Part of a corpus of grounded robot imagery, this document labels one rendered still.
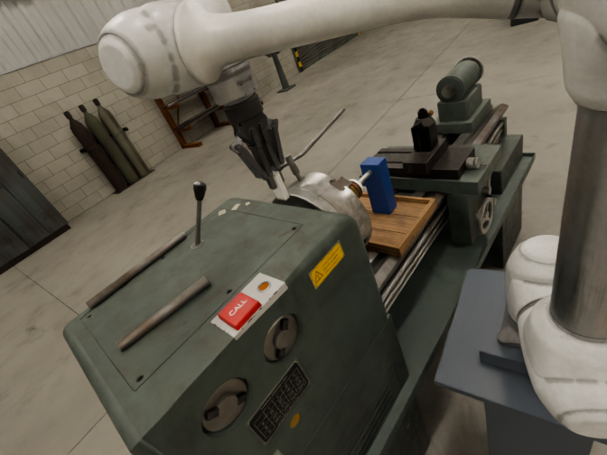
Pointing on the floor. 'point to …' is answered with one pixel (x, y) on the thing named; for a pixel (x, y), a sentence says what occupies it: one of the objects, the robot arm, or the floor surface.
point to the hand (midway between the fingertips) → (277, 185)
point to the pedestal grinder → (280, 73)
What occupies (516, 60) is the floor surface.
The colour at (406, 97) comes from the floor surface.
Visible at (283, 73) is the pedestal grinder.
